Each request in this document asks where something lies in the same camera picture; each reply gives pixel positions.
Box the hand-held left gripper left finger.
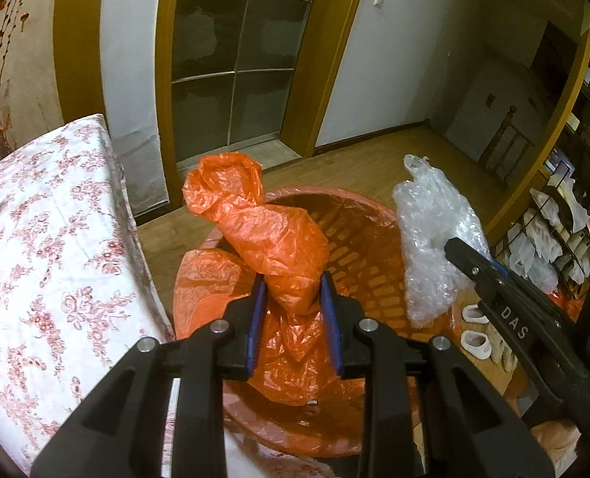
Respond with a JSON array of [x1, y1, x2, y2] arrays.
[[30, 274, 268, 478]]

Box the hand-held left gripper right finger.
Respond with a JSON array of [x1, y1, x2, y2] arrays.
[[320, 271, 557, 478]]

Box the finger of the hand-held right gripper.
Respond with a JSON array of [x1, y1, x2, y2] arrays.
[[444, 236, 590, 431], [489, 256, 525, 292]]

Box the crinkled clear plastic bag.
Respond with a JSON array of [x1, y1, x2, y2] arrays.
[[392, 154, 492, 328]]

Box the orange plastic bag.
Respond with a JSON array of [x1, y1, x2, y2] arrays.
[[182, 153, 368, 406]]

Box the orange bin liner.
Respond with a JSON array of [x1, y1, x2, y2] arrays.
[[172, 186, 425, 461]]

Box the white slippers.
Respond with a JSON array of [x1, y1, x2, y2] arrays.
[[491, 333, 519, 370]]

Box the white plastic bag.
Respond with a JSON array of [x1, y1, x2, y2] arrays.
[[506, 229, 559, 292]]

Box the white slipper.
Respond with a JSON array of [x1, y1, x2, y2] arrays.
[[460, 329, 492, 359], [461, 304, 490, 326]]

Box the wooden chair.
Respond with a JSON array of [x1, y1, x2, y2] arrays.
[[479, 106, 537, 187]]

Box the wooden bookcase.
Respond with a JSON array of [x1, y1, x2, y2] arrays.
[[484, 30, 590, 240]]

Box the floral tablecloth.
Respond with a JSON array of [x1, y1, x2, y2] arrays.
[[0, 114, 335, 478]]

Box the wooden glass sliding door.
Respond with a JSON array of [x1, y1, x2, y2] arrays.
[[155, 0, 372, 170]]

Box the black wire rack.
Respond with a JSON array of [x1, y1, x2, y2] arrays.
[[494, 169, 590, 300]]

